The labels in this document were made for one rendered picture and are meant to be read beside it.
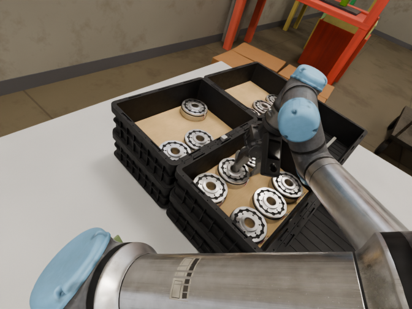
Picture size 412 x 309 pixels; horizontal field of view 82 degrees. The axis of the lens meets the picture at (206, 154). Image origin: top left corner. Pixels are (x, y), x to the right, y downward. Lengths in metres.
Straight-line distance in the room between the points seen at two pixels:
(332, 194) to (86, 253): 0.39
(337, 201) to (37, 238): 0.71
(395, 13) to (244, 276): 9.51
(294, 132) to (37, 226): 0.69
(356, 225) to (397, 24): 9.31
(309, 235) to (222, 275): 0.55
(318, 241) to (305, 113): 0.43
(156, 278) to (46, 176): 0.67
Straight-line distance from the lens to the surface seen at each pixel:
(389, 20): 9.65
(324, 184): 0.49
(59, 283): 0.35
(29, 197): 0.87
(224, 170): 0.73
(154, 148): 0.64
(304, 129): 0.49
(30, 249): 0.78
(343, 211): 0.45
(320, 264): 0.23
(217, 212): 0.56
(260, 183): 0.79
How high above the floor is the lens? 1.39
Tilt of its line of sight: 44 degrees down
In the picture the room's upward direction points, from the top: 20 degrees clockwise
